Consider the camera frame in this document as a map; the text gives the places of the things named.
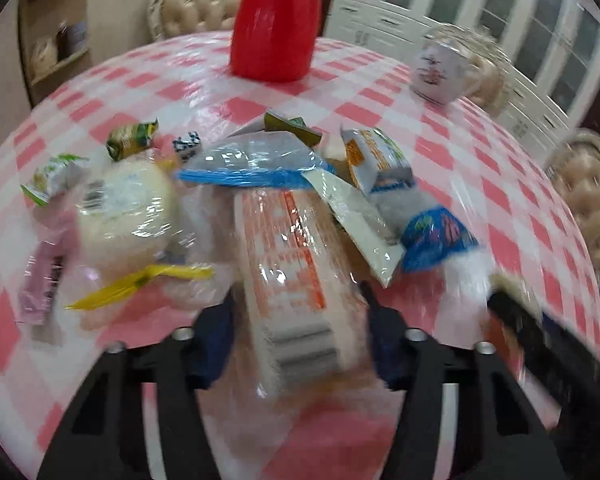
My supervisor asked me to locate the orange print snack packet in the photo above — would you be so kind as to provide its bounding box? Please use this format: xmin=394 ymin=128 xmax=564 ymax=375
xmin=232 ymin=187 xmax=371 ymax=401

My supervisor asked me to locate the red plastic jar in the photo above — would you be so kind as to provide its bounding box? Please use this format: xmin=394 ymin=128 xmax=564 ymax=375
xmin=229 ymin=0 xmax=323 ymax=83

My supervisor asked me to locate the dark green snack packet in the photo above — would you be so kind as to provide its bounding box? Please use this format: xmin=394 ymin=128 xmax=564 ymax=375
xmin=105 ymin=119 xmax=161 ymax=161

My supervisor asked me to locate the clear pale pastry packet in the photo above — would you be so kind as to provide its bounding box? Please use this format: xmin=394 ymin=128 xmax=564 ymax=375
xmin=305 ymin=170 xmax=406 ymax=288

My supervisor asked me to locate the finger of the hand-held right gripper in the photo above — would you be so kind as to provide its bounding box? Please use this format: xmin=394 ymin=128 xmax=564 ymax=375
xmin=486 ymin=287 xmax=600 ymax=411

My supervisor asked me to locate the clear packet with blue edge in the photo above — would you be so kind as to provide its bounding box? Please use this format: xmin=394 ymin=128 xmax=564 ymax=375
xmin=177 ymin=132 xmax=333 ymax=191

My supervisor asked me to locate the dark jar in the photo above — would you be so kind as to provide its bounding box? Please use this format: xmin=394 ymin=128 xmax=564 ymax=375
xmin=55 ymin=21 xmax=87 ymax=58

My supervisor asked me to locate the pink snack packet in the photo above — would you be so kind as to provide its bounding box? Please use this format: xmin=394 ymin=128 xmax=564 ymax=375
xmin=17 ymin=205 xmax=76 ymax=326

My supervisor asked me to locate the white floral cup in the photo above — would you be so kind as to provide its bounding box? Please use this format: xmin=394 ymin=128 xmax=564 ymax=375
xmin=411 ymin=35 xmax=473 ymax=107

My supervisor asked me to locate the pale green snack packet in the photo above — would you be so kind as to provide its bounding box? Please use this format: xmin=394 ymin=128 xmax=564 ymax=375
xmin=21 ymin=154 xmax=88 ymax=207

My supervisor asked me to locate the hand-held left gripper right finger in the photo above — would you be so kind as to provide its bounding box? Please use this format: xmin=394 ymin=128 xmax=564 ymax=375
xmin=357 ymin=280 xmax=568 ymax=480

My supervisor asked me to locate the beige tufted dining chair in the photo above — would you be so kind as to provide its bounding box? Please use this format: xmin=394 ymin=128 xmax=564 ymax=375
xmin=430 ymin=25 xmax=511 ymax=116
xmin=547 ymin=130 xmax=600 ymax=271
xmin=147 ymin=0 xmax=251 ymax=41

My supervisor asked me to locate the grey packet blue printed end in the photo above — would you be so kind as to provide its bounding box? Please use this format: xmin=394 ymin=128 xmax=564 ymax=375
xmin=370 ymin=187 xmax=481 ymax=273

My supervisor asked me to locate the orange white small packet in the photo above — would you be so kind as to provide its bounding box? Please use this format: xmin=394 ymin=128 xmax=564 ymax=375
xmin=340 ymin=127 xmax=416 ymax=196

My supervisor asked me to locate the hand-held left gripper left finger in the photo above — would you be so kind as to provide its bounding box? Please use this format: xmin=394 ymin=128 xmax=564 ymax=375
xmin=36 ymin=292 xmax=236 ymax=480

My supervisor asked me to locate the wooden wall shelf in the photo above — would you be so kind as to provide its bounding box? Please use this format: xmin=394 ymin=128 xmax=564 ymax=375
xmin=19 ymin=0 xmax=91 ymax=106

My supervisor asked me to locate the round bread packet yellow edge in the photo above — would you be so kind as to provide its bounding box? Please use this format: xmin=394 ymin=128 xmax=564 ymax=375
xmin=65 ymin=160 xmax=216 ymax=331

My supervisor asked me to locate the green yellow snack packet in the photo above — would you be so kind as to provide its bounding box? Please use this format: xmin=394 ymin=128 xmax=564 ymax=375
xmin=227 ymin=110 xmax=323 ymax=148

